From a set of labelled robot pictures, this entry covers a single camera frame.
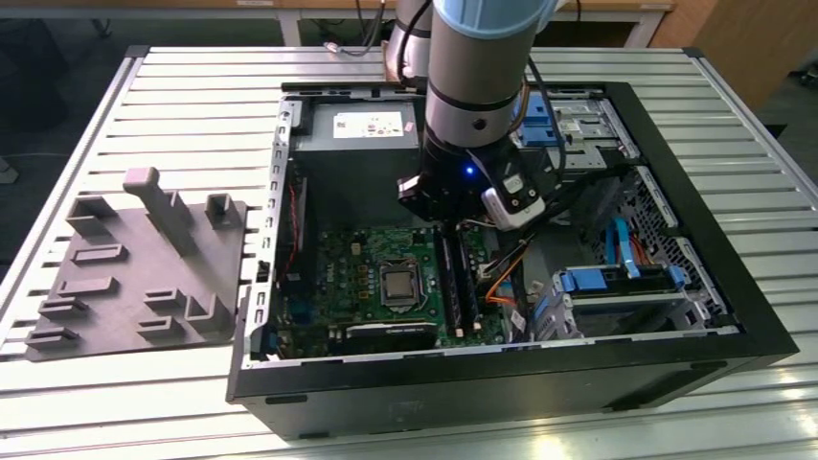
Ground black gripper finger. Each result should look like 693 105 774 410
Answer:
396 174 429 219

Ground hard disk in blue carrier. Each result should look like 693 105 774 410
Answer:
553 264 690 302

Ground blue flat data cable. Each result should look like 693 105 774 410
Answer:
602 217 643 281

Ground grey power supply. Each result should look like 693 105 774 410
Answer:
290 102 427 230

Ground blue plastic drive rail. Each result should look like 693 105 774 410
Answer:
530 286 563 336

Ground blue drive bay latch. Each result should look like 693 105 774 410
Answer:
515 93 562 149

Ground white frame desk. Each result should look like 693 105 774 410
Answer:
0 0 681 49

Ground red twisted wire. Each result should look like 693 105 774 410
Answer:
286 181 307 277

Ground red flat data cable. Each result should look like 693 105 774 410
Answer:
629 232 654 267

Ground CPU socket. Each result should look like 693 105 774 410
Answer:
375 257 429 315

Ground wooden cabinet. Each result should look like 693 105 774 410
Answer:
649 0 818 112

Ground silver CPU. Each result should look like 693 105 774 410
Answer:
380 265 421 299

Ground blue port connector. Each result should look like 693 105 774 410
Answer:
287 299 316 328

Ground orange wires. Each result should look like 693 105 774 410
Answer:
479 241 533 306

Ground black PC case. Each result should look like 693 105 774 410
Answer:
224 80 802 441

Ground green motherboard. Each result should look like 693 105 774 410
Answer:
311 224 513 359

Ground dark RAM stick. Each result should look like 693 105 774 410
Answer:
437 227 463 335
457 228 482 333

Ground dark chair base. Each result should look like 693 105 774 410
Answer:
790 60 818 88

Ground grey metal drive cage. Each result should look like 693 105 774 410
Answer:
510 93 642 203

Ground black cable bundle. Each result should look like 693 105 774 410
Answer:
514 165 634 243

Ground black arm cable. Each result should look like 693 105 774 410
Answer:
525 55 570 193

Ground black graphics card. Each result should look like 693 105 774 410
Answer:
328 320 442 357

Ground thin cable with plug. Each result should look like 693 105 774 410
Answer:
322 0 388 58

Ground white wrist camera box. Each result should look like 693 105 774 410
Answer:
479 172 549 233

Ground grey parts rack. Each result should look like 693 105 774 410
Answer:
23 166 251 363

